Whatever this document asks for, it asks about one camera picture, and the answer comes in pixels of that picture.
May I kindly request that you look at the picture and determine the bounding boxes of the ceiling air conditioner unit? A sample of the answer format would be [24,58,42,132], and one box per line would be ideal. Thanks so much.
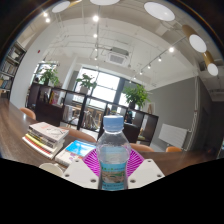
[106,46,131,67]

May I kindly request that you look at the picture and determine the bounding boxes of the tall wall bookshelf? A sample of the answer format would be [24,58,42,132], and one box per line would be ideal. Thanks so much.
[0,40,28,100]

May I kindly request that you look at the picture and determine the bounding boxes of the clear blue-capped water bottle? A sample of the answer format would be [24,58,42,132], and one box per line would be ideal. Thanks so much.
[95,114,133,192]

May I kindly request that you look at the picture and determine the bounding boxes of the orange chairs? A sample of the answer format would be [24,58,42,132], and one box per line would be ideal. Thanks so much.
[18,106,184,154]

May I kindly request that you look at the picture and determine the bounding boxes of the green potted plant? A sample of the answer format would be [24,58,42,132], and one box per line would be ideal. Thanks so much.
[122,83,150,110]
[36,65,61,88]
[75,72,99,96]

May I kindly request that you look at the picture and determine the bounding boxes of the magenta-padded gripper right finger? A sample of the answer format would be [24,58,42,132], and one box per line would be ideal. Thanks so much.
[127,148,167,190]

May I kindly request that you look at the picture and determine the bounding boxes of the red-spined book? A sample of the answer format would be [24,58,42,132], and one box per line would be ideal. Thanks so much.
[21,135,58,160]

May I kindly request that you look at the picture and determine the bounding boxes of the yellow-spined book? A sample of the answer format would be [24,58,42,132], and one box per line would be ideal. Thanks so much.
[24,132,65,153]

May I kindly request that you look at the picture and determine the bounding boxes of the ceiling lights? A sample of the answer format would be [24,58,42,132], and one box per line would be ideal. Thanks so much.
[41,0,220,83]

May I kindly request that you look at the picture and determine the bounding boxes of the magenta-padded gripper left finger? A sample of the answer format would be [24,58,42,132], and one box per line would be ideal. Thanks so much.
[62,148,103,190]

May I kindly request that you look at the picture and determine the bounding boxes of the person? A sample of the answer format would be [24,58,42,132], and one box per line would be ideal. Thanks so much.
[124,109,135,125]

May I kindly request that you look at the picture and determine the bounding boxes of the white-covered book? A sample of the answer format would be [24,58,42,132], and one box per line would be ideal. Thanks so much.
[27,121,70,143]

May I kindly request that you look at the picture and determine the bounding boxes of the dark open shelf unit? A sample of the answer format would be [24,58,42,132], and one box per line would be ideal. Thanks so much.
[26,82,160,148]

